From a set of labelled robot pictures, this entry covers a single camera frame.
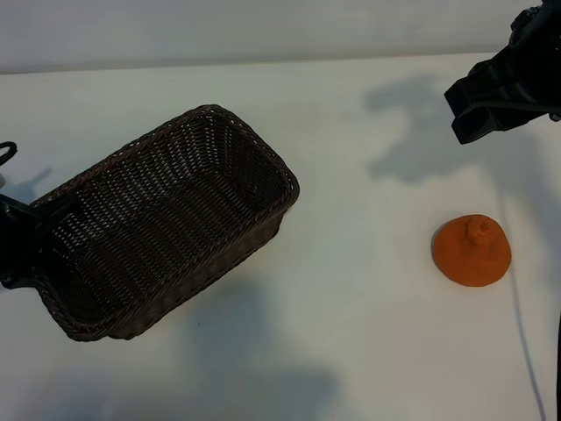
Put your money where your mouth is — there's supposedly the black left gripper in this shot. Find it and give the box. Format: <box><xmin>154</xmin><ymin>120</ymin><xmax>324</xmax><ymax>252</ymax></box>
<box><xmin>0</xmin><ymin>194</ymin><xmax>80</xmax><ymax>291</ymax></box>

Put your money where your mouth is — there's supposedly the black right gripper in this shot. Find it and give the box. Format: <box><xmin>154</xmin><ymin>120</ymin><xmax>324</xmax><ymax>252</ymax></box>
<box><xmin>443</xmin><ymin>42</ymin><xmax>561</xmax><ymax>146</ymax></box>

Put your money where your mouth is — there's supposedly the orange fruit with knob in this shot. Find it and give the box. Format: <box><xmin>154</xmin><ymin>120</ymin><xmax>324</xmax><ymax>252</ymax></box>
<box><xmin>431</xmin><ymin>213</ymin><xmax>513</xmax><ymax>289</ymax></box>

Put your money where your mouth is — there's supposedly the dark brown wicker basket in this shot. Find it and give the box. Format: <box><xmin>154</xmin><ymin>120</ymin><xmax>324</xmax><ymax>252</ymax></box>
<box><xmin>29</xmin><ymin>103</ymin><xmax>302</xmax><ymax>342</ymax></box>

